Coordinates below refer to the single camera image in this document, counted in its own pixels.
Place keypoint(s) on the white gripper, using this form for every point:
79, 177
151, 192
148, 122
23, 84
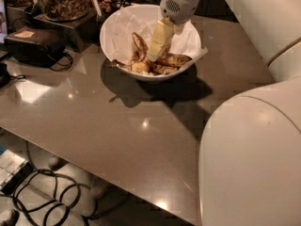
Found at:
178, 8

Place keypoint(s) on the overripe banana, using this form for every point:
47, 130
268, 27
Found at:
172, 60
162, 69
139, 61

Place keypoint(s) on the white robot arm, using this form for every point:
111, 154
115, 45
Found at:
249, 160

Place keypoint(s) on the white ceramic bowl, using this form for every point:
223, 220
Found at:
147, 76

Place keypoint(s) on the dark metal stand box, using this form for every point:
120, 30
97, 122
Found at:
79, 34

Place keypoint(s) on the glass jar of nuts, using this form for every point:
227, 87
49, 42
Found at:
64, 10

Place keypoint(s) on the black device with label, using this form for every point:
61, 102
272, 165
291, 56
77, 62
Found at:
36, 47

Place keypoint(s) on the white box on floor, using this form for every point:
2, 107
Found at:
12, 169

